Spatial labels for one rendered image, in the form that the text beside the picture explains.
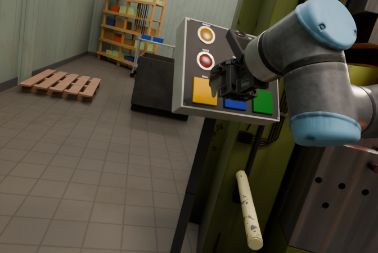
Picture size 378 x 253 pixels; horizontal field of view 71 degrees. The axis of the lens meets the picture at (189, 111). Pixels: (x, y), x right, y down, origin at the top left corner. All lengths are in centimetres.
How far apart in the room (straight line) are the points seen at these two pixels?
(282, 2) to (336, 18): 74
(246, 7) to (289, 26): 116
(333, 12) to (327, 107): 14
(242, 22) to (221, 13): 868
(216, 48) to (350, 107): 50
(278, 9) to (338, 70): 77
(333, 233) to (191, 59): 85
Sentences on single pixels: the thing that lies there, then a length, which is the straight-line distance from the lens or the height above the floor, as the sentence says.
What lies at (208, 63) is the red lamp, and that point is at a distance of 80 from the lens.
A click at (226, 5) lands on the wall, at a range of 1034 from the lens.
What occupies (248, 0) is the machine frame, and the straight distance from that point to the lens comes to 161.
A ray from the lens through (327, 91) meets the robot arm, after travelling 41.
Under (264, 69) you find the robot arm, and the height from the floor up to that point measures 111.
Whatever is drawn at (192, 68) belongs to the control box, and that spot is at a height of 106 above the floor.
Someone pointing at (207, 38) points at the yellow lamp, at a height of 115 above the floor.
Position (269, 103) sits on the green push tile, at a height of 101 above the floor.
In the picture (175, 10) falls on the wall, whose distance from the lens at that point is 992.
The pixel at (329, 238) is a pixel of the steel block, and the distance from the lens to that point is 125.
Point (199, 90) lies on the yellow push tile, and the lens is 75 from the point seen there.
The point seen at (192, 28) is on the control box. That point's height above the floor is 117.
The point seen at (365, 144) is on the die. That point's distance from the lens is 119.
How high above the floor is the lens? 112
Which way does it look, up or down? 14 degrees down
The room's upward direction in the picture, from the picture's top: 14 degrees clockwise
